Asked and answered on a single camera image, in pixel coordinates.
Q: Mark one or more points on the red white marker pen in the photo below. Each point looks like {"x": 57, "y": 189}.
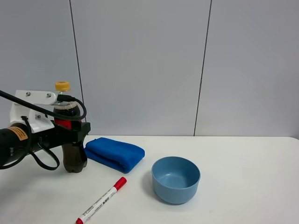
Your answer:
{"x": 101, "y": 201}

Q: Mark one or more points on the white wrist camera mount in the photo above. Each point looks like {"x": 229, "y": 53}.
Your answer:
{"x": 37, "y": 120}

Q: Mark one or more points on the folded blue towel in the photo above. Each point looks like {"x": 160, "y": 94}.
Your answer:
{"x": 117, "y": 155}

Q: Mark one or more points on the cola bottle yellow cap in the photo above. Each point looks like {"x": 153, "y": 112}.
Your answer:
{"x": 74, "y": 157}

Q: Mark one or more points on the blue plastic bowl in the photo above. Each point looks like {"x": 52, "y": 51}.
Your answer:
{"x": 175, "y": 179}

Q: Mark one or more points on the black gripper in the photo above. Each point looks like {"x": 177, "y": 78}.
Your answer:
{"x": 58, "y": 136}

